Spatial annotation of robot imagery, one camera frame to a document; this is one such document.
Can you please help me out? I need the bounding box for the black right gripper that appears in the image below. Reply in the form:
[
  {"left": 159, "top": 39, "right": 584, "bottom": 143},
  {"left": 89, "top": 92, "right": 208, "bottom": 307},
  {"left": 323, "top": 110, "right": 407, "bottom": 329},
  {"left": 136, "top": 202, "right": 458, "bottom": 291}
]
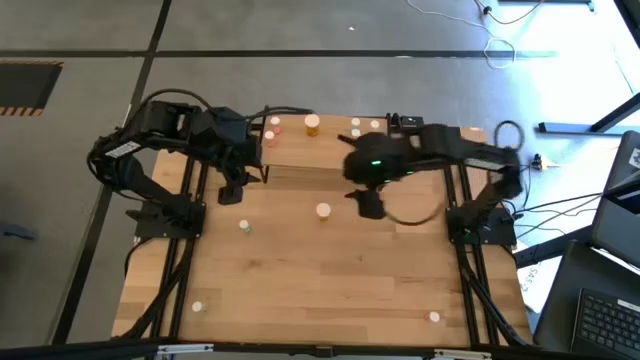
[{"left": 337, "top": 130, "right": 419, "bottom": 203}]

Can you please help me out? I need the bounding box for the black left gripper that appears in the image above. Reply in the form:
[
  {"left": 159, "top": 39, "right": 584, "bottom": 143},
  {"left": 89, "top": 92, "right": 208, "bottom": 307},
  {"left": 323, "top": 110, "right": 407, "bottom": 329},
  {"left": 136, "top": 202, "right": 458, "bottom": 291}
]
[{"left": 197, "top": 106, "right": 264, "bottom": 187}]

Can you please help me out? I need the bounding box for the black crossbar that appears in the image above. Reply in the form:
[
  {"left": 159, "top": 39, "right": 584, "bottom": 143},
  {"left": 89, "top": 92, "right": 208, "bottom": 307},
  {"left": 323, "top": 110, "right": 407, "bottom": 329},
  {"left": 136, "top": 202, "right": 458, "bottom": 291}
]
[{"left": 0, "top": 337, "right": 640, "bottom": 360}]

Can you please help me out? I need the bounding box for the black metal bar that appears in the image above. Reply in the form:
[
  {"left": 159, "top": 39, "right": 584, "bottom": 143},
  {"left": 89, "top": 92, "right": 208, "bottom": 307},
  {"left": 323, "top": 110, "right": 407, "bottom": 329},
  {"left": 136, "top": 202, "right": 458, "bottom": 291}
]
[{"left": 513, "top": 224, "right": 594, "bottom": 270}]

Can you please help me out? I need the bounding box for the white paper sheet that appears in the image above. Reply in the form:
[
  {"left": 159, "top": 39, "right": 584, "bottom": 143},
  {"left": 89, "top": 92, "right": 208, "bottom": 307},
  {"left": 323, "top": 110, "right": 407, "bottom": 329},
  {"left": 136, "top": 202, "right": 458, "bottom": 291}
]
[{"left": 516, "top": 238, "right": 554, "bottom": 315}]

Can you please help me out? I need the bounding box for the dark blue object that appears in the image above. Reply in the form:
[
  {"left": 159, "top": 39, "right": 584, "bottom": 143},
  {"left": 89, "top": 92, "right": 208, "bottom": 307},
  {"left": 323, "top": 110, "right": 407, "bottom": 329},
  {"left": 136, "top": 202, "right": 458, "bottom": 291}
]
[{"left": 1, "top": 227, "right": 39, "bottom": 243}]

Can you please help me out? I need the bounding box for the black hatch with hazard stripes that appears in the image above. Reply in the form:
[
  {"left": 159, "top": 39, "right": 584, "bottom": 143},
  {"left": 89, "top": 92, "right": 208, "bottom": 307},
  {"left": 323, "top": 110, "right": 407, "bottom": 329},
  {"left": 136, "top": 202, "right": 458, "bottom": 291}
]
[{"left": 0, "top": 59, "right": 65, "bottom": 118}]

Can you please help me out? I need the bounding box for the black laptop with keyboard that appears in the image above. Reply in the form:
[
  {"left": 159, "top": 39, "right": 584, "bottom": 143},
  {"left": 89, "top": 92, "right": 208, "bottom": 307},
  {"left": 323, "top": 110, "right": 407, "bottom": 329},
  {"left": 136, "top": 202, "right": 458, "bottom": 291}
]
[{"left": 532, "top": 239, "right": 640, "bottom": 360}]

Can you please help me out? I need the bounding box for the grey laptop with sticker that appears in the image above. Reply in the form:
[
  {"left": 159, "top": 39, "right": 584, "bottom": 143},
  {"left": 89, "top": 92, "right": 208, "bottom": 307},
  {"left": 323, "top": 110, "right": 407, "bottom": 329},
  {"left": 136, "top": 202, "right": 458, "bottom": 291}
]
[{"left": 590, "top": 129, "right": 640, "bottom": 270}]

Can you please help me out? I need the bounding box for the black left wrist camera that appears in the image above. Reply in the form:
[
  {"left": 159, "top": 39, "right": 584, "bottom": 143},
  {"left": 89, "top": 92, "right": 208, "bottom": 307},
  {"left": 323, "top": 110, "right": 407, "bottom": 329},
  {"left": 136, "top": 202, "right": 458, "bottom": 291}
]
[{"left": 217, "top": 183, "right": 245, "bottom": 207}]

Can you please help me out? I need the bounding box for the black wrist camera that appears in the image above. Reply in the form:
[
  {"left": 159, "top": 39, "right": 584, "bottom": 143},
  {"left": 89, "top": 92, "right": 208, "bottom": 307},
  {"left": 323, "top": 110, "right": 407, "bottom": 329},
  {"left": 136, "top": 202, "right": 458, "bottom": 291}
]
[
  {"left": 355, "top": 188, "right": 387, "bottom": 220},
  {"left": 217, "top": 183, "right": 245, "bottom": 207}
]

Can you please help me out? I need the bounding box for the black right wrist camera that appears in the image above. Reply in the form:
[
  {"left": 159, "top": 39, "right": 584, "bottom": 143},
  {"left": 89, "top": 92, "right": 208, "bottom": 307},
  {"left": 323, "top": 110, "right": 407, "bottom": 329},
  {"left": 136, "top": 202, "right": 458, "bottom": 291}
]
[{"left": 355, "top": 188, "right": 387, "bottom": 220}]

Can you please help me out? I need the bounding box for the wooden shelf black metal frame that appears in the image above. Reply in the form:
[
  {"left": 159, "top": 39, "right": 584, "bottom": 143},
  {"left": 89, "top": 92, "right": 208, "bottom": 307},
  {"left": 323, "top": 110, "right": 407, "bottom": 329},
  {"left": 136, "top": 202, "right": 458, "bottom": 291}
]
[{"left": 255, "top": 104, "right": 401, "bottom": 184}]

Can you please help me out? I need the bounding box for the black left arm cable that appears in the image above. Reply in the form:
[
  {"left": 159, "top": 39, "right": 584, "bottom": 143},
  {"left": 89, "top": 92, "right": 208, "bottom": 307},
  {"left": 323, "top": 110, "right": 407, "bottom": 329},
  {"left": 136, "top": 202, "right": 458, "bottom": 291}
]
[{"left": 134, "top": 88, "right": 315, "bottom": 131}]

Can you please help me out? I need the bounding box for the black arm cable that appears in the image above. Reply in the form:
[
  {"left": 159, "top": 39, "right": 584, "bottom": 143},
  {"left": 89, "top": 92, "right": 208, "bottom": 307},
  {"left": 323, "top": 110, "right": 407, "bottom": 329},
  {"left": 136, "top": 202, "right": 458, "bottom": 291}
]
[
  {"left": 134, "top": 88, "right": 315, "bottom": 131},
  {"left": 382, "top": 119, "right": 526, "bottom": 226}
]

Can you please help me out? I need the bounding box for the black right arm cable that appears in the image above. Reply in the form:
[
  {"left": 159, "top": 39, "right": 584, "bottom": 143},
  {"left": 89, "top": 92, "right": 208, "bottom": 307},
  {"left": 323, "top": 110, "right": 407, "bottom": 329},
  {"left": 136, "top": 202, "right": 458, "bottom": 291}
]
[{"left": 382, "top": 119, "right": 526, "bottom": 226}]

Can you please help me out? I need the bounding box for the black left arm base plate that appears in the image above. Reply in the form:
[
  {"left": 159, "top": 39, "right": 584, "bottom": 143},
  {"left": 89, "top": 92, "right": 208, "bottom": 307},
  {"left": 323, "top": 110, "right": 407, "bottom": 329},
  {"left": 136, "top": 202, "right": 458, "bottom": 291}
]
[{"left": 125, "top": 198, "right": 207, "bottom": 241}]

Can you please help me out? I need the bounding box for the black aluminium table frame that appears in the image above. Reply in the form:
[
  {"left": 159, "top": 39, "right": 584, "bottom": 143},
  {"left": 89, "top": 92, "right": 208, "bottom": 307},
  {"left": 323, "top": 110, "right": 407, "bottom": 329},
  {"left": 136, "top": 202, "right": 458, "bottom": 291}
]
[{"left": 112, "top": 119, "right": 534, "bottom": 351}]

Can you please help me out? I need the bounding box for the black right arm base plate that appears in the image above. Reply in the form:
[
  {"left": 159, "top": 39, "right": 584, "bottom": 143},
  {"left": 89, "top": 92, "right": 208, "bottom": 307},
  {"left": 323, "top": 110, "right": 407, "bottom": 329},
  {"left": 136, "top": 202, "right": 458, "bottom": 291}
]
[{"left": 444, "top": 204, "right": 518, "bottom": 247}]

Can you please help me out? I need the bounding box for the silver metal bracket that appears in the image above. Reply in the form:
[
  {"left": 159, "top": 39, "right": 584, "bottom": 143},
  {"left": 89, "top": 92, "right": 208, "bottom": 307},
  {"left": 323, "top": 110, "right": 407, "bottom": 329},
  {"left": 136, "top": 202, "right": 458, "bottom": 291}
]
[
  {"left": 157, "top": 342, "right": 215, "bottom": 356},
  {"left": 432, "top": 348, "right": 494, "bottom": 360}
]

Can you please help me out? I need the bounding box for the black cable with adapter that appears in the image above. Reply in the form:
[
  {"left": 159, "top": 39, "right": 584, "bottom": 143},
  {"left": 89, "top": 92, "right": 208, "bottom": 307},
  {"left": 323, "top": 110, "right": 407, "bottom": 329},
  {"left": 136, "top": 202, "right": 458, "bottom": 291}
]
[{"left": 524, "top": 153, "right": 546, "bottom": 174}]

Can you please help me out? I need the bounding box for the white cable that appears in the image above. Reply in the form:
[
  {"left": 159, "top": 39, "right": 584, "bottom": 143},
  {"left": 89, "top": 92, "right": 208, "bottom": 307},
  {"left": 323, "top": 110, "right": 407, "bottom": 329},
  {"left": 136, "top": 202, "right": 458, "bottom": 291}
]
[{"left": 404, "top": 0, "right": 518, "bottom": 70}]

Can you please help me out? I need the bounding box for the cable with black plug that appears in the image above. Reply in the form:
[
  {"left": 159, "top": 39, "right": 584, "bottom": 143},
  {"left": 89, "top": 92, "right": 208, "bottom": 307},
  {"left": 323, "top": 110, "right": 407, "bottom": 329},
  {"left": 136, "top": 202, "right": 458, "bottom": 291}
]
[{"left": 473, "top": 0, "right": 546, "bottom": 26}]

